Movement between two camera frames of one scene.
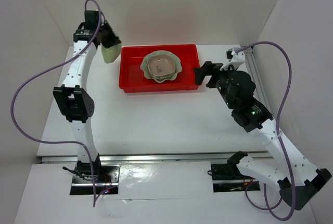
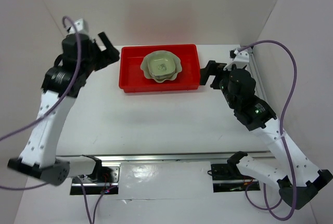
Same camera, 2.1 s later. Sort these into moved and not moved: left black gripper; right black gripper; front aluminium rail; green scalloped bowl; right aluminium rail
Moved: left black gripper
Not moved: right aluminium rail; right black gripper; front aluminium rail; green scalloped bowl
